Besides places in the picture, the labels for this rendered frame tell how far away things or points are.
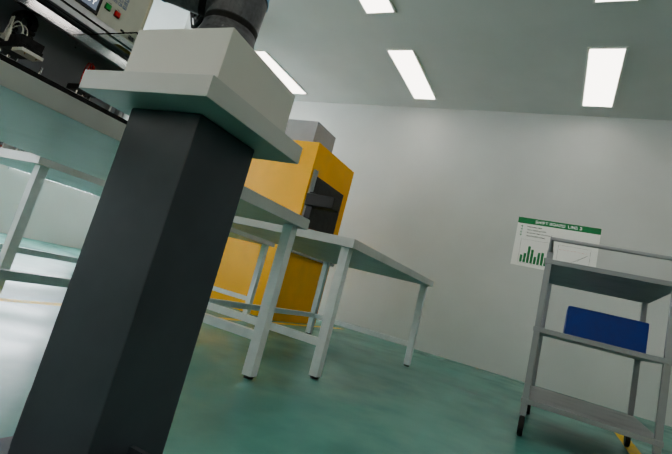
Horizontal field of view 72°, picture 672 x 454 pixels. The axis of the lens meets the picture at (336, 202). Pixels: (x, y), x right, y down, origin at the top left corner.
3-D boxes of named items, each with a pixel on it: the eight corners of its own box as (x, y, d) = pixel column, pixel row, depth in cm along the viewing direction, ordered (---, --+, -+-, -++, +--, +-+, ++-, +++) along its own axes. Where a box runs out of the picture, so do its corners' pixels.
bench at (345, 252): (415, 367, 392) (433, 281, 406) (318, 382, 231) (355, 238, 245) (305, 332, 443) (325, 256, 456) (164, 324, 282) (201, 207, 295)
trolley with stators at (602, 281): (628, 446, 282) (649, 284, 301) (662, 491, 194) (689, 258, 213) (524, 412, 310) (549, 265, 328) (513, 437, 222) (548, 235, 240)
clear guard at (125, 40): (197, 88, 158) (202, 72, 159) (143, 49, 137) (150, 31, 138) (133, 85, 173) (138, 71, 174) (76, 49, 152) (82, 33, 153)
